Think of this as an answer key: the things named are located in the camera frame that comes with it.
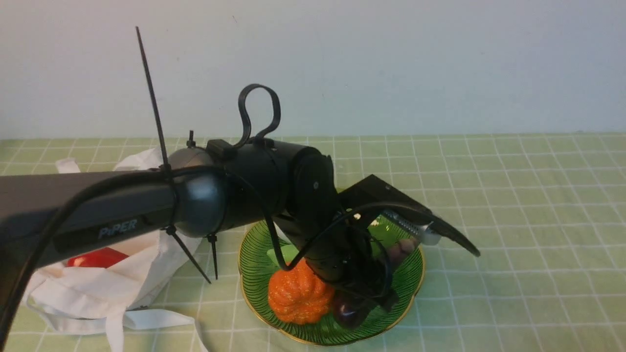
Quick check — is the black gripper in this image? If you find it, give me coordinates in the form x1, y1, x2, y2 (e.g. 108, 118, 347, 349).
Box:
313, 175, 481, 298

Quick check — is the purple eggplant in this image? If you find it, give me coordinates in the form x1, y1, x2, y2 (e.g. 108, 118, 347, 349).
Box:
333, 238, 420, 330

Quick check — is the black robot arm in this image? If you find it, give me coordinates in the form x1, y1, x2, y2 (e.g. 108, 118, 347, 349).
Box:
1, 140, 481, 319

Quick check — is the white cloth tote bag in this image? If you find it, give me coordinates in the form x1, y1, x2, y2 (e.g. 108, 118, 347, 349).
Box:
22, 149, 224, 352

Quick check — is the green checkered tablecloth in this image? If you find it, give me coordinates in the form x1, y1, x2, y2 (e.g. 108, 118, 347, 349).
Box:
0, 134, 626, 352

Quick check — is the green cucumber vegetable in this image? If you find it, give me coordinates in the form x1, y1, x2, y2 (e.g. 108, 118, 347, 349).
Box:
266, 244, 299, 269

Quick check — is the orange pumpkin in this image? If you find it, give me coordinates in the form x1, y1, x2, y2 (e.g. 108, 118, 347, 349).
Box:
268, 261, 335, 325

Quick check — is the green glass plate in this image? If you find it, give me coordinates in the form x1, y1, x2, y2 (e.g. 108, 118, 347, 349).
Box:
238, 221, 425, 346

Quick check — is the red tomato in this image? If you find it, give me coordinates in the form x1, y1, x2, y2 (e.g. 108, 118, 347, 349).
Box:
67, 247, 128, 269

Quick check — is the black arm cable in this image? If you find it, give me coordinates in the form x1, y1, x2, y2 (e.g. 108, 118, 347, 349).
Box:
0, 84, 431, 343

